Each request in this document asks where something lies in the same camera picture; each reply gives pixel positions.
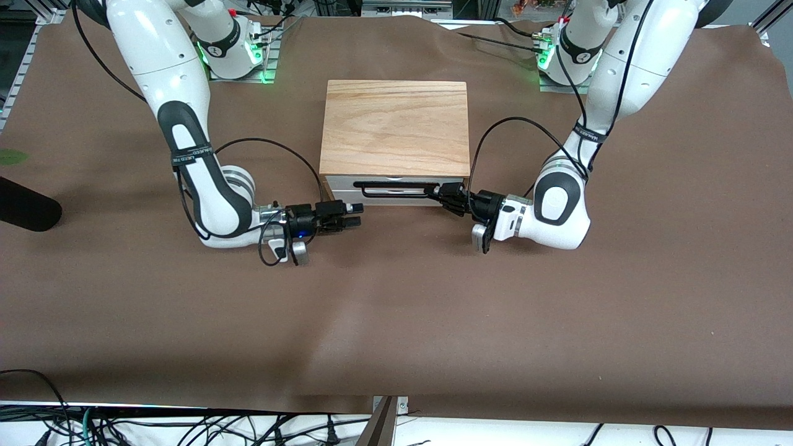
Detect white-fronted wooden drawer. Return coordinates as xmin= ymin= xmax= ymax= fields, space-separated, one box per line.
xmin=325 ymin=176 xmax=465 ymax=193

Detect black drawer handle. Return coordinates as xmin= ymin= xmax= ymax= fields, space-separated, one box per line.
xmin=353 ymin=181 xmax=441 ymax=200

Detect wooden drawer cabinet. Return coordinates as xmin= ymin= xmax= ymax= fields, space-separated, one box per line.
xmin=319 ymin=80 xmax=471 ymax=208

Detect brown table cover sheet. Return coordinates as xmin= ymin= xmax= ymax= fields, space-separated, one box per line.
xmin=0 ymin=14 xmax=793 ymax=429

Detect grey background equipment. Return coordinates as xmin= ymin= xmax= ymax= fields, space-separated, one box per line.
xmin=361 ymin=0 xmax=454 ymax=19

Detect orange patterned background object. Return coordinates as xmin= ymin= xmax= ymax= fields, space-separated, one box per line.
xmin=511 ymin=0 xmax=559 ymax=17

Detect black cylindrical object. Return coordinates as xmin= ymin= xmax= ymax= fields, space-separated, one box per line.
xmin=0 ymin=176 xmax=63 ymax=233

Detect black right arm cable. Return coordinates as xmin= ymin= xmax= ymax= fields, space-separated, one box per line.
xmin=70 ymin=0 xmax=327 ymax=268

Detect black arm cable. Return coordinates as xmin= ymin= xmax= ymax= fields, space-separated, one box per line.
xmin=70 ymin=0 xmax=327 ymax=268
xmin=466 ymin=0 xmax=659 ymax=200

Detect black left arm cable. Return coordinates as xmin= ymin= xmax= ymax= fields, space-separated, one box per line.
xmin=466 ymin=0 xmax=659 ymax=200

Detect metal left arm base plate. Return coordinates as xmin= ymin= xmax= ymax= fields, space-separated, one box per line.
xmin=538 ymin=61 xmax=605 ymax=95

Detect black cable on table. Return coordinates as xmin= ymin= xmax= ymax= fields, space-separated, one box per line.
xmin=494 ymin=17 xmax=545 ymax=39
xmin=457 ymin=32 xmax=546 ymax=50

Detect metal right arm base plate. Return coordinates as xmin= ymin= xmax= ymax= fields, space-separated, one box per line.
xmin=208 ymin=17 xmax=281 ymax=84

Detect silver metal bracket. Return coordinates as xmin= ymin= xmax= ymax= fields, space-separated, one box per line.
xmin=372 ymin=396 xmax=410 ymax=417

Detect dark metal post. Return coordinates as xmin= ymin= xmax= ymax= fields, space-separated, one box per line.
xmin=356 ymin=396 xmax=398 ymax=446

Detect black looped floor cable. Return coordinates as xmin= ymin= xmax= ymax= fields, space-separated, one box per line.
xmin=0 ymin=369 xmax=74 ymax=446

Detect aluminium frame rail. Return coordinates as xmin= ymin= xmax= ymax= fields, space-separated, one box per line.
xmin=748 ymin=0 xmax=793 ymax=48
xmin=0 ymin=0 xmax=70 ymax=132

